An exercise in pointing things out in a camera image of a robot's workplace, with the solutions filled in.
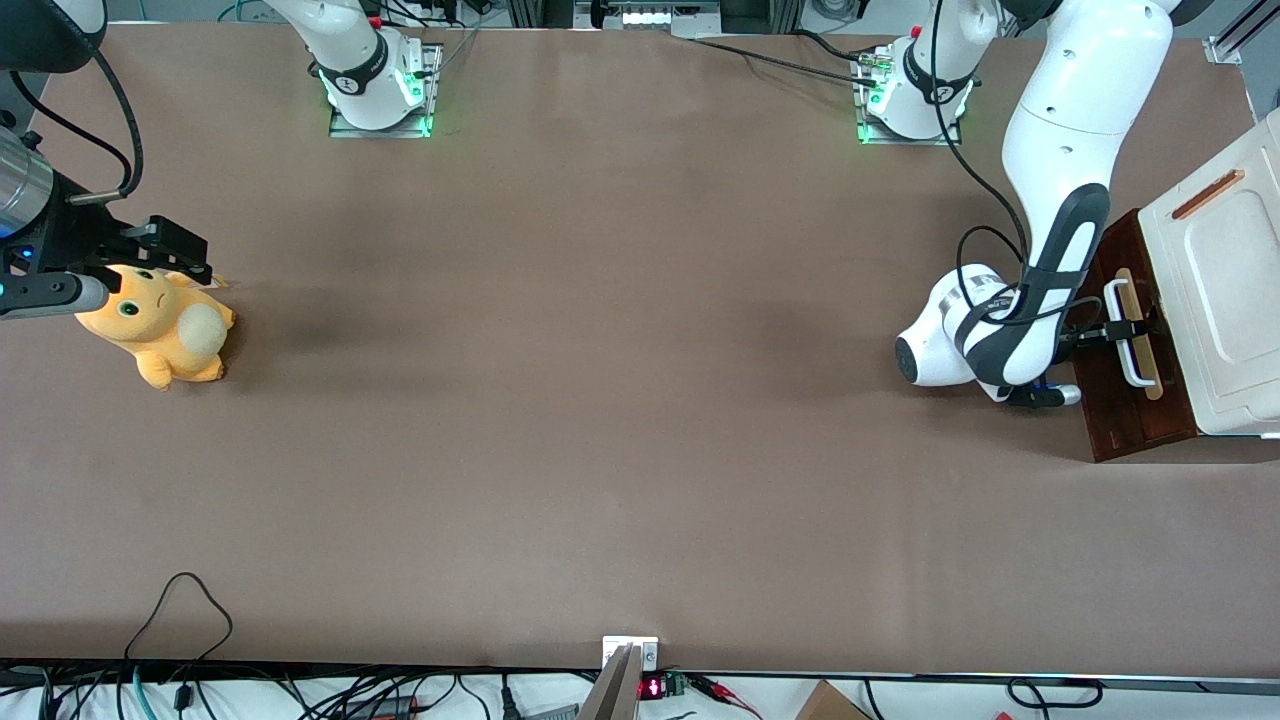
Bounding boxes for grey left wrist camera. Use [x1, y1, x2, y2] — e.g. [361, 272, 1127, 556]
[1005, 383, 1083, 409]

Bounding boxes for white drawer handle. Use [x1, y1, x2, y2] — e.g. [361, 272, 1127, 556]
[1103, 280, 1156, 388]

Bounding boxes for thick black coiled cable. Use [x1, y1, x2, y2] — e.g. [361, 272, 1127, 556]
[1005, 678, 1106, 709]

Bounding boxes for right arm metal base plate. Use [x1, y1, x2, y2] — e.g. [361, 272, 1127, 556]
[330, 42, 444, 139]

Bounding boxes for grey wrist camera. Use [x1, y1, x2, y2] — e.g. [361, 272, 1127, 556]
[1005, 383, 1083, 409]
[0, 270, 111, 321]

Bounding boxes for grey wedge-shaped mount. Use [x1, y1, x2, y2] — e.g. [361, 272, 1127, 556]
[575, 645, 641, 720]

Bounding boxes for tan wooden handle backplate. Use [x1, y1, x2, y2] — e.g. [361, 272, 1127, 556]
[1113, 267, 1164, 401]

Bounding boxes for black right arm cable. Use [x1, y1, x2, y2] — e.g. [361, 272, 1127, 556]
[8, 45, 146, 206]

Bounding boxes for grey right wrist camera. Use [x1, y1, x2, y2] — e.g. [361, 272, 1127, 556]
[0, 270, 111, 321]

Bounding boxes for red clip test leads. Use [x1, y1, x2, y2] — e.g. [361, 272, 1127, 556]
[688, 674, 763, 717]

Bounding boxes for orange plush toy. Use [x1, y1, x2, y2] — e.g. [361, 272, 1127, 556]
[75, 262, 238, 393]

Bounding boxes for black cable across table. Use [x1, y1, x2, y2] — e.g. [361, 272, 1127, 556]
[672, 30, 881, 89]

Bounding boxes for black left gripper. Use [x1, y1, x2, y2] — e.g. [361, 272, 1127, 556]
[1062, 318, 1149, 356]

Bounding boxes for thin black looped cable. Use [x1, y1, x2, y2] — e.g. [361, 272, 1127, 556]
[122, 572, 235, 713]

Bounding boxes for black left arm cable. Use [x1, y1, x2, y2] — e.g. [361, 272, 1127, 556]
[930, 0, 1101, 331]

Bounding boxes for white metal bracket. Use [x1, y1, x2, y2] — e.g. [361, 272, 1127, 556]
[602, 636, 660, 673]

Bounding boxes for dark wooden drawer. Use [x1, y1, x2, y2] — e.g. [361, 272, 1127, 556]
[1065, 210, 1199, 463]

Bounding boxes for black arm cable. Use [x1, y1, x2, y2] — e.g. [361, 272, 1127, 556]
[8, 45, 146, 206]
[930, 0, 1101, 331]

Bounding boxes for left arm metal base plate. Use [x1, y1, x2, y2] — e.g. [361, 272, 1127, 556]
[858, 45, 963, 147]

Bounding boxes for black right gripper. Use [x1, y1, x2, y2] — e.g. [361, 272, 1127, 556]
[0, 178, 215, 288]

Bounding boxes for white lit power strip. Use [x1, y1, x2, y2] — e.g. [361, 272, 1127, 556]
[575, 0, 723, 33]

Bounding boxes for brown cardboard piece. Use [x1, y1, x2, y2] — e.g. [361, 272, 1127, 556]
[795, 680, 871, 720]

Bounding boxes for aluminium frame profile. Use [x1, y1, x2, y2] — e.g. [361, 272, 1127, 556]
[1205, 0, 1280, 66]

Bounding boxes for white drawer cabinet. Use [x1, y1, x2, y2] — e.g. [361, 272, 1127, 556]
[1138, 105, 1280, 439]

